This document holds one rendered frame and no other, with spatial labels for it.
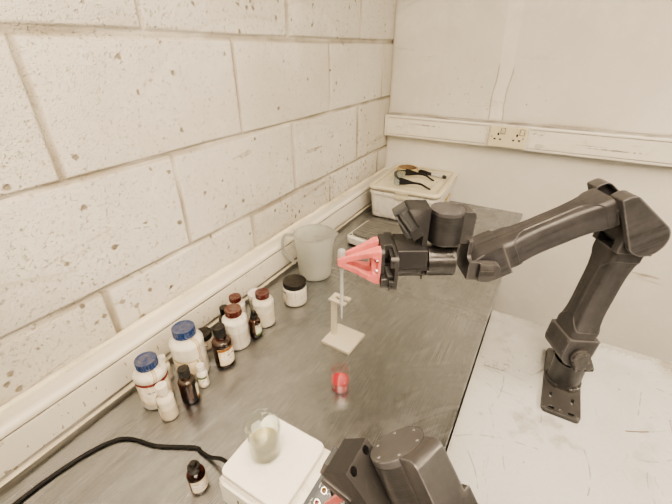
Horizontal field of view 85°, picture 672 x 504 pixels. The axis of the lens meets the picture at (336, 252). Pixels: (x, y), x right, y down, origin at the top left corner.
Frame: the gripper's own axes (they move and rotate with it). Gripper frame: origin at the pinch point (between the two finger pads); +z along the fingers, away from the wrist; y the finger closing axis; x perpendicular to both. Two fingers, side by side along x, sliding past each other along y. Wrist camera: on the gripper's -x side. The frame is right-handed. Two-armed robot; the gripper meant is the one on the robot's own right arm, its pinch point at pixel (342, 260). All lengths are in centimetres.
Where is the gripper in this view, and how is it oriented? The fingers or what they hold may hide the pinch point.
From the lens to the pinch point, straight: 65.2
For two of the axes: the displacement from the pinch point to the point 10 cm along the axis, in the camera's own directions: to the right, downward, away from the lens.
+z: -10.0, 0.1, -0.1
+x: 0.0, 8.7, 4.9
